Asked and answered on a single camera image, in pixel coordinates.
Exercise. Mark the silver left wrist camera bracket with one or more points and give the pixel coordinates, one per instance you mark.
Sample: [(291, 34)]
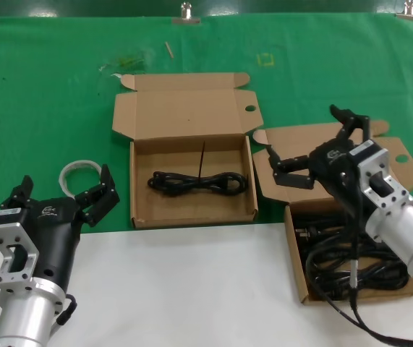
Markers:
[(3, 235)]

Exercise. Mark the open cardboard box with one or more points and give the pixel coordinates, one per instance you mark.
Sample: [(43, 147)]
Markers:
[(191, 108), (300, 137)]

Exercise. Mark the clear tape roll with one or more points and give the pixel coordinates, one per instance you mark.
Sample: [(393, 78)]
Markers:
[(79, 163)]

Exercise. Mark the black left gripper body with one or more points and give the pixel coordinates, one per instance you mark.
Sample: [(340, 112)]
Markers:
[(54, 231)]

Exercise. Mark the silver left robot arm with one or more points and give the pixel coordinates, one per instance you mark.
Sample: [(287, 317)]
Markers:
[(21, 318)]

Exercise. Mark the clear plastic wrapper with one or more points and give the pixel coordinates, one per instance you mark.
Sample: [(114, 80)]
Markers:
[(130, 61)]

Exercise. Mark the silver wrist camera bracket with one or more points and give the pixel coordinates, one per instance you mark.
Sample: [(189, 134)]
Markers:
[(376, 159), (3, 235)]

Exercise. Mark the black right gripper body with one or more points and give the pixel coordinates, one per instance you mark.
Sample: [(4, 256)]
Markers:
[(336, 170)]

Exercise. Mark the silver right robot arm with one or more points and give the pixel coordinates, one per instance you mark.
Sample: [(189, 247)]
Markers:
[(405, 231)]

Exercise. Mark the silver binder clip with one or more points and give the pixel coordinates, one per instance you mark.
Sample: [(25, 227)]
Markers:
[(186, 21), (410, 16)]

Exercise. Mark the small wooden stick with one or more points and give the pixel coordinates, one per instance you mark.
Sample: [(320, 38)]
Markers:
[(169, 49)]

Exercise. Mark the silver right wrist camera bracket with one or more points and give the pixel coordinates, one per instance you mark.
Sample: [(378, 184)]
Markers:
[(376, 159)]

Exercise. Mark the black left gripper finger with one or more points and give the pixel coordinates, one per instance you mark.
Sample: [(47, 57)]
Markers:
[(101, 199), (20, 195)]

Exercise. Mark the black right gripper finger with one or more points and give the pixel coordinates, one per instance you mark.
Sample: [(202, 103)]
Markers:
[(349, 117), (293, 175)]

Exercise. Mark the green table cloth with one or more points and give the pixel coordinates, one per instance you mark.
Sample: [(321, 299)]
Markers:
[(47, 108)]

